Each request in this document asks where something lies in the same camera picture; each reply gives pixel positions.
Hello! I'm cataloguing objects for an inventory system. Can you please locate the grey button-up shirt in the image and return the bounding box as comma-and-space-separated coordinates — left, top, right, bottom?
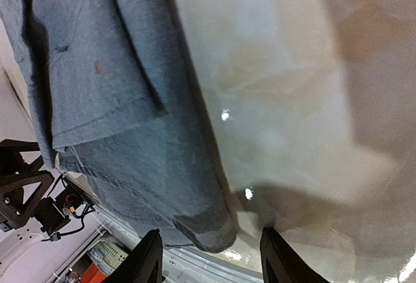
1, 0, 237, 253

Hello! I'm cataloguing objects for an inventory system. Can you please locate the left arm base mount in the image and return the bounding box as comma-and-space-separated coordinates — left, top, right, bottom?
34, 174, 97, 241

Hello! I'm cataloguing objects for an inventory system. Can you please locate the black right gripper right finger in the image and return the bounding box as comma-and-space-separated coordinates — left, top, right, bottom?
260, 227, 328, 283

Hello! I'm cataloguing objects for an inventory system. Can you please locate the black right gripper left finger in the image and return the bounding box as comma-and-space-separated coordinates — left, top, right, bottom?
105, 229, 163, 283

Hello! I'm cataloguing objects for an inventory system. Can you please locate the aluminium front rail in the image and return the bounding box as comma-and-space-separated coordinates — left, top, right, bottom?
64, 172, 264, 283

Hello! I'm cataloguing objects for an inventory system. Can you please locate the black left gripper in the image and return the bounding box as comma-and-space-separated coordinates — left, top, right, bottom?
1, 139, 52, 231

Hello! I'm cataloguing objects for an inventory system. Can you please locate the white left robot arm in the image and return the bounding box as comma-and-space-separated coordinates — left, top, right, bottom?
1, 139, 96, 275

